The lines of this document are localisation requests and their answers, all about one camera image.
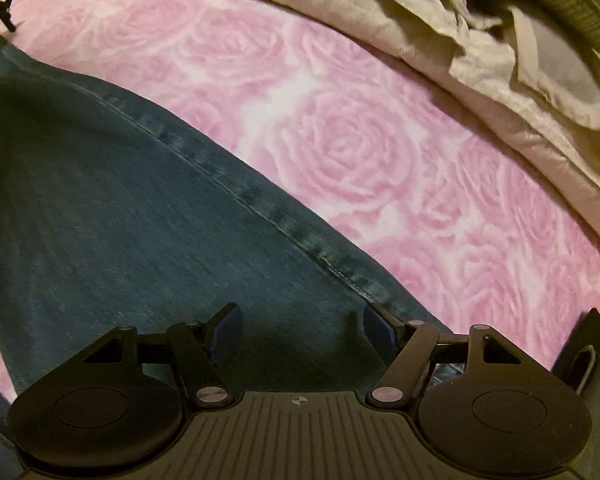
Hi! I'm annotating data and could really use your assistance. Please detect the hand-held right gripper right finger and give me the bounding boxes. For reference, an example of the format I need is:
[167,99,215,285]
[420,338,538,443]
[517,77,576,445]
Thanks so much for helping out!
[362,302,526,407]

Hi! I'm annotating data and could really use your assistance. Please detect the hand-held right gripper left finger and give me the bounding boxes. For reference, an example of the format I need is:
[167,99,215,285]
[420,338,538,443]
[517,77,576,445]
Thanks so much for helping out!
[77,301,243,407]

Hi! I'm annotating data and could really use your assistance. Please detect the blue jeans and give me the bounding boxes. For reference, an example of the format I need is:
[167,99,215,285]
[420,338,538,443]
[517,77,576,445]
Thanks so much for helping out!
[0,42,463,480]

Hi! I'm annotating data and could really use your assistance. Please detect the pink rose bedsheet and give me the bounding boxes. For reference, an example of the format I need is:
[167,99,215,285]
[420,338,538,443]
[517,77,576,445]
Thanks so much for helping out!
[0,0,600,401]

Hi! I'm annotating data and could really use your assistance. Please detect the pale pink quilt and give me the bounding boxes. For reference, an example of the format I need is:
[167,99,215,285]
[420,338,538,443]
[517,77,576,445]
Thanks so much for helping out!
[30,0,600,243]

